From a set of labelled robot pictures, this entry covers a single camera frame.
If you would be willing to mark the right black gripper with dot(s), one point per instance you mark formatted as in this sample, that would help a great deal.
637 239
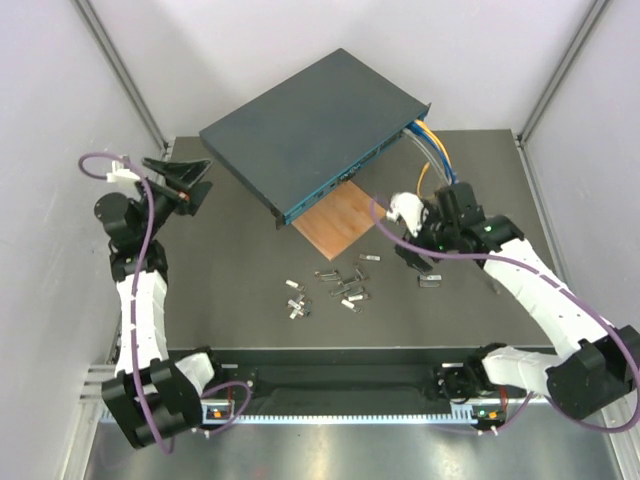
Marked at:
413 258

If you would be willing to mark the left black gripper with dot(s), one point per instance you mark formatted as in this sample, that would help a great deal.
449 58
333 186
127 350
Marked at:
184 194

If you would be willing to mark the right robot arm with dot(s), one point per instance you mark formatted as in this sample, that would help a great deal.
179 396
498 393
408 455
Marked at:
593 364

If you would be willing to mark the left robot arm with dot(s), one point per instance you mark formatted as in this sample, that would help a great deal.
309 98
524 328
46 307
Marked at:
151 397

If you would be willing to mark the wooden board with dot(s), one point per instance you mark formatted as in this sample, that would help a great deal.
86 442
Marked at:
337 221

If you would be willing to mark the SFP module pile centre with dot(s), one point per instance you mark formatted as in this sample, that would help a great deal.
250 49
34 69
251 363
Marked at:
348 289

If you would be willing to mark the black table mat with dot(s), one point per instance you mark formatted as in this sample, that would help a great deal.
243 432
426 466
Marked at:
227 270

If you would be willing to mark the silver SFP module left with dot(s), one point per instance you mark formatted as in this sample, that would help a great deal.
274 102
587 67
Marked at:
295 285

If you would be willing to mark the SFP module cluster left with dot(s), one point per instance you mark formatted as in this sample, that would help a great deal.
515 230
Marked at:
299 307

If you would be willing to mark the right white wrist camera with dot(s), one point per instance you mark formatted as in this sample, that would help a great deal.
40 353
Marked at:
409 208

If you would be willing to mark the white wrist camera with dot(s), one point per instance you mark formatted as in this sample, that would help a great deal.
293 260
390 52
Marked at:
409 208
121 173

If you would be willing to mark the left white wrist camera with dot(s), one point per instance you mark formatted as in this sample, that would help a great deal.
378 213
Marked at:
121 173

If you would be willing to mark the dark blue network switch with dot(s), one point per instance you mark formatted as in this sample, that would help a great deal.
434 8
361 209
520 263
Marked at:
297 142

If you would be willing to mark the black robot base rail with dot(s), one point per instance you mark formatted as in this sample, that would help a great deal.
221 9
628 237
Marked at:
346 382

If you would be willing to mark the perforated cable duct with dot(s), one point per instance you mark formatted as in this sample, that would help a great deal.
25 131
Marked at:
340 416

